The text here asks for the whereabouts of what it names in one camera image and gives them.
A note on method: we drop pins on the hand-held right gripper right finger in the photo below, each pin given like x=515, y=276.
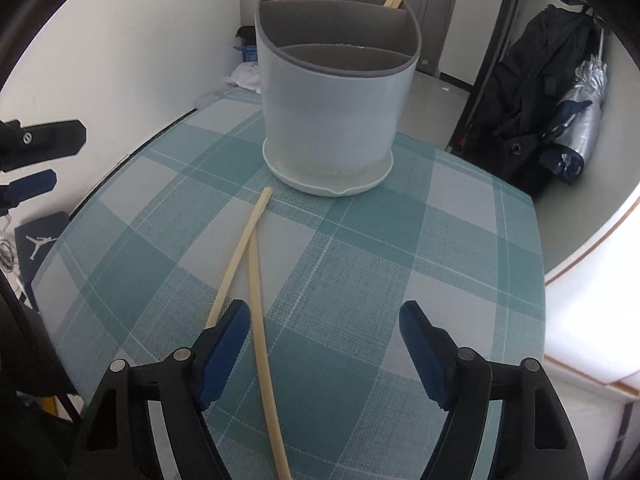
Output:
x=425, y=360

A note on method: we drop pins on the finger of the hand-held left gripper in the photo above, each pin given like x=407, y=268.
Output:
x=30, y=186
x=45, y=140

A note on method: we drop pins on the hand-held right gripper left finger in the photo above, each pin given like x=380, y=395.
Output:
x=225, y=355

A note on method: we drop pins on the white grey utensil holder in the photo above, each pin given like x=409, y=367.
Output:
x=330, y=120

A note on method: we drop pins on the dark blue shoe box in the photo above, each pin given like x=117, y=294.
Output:
x=42, y=260

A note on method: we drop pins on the teal plaid tablecloth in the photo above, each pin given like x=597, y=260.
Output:
x=350, y=285

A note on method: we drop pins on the white panel with brown edge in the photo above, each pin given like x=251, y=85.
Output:
x=595, y=310

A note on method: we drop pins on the white plastic bag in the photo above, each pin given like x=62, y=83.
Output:
x=245, y=77

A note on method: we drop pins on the blue cardboard box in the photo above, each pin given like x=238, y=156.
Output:
x=246, y=54

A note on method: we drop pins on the black clothing heap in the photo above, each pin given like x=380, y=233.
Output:
x=246, y=35

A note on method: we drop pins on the silver folded umbrella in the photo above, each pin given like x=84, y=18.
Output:
x=580, y=125

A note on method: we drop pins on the grey door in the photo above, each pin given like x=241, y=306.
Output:
x=435, y=25

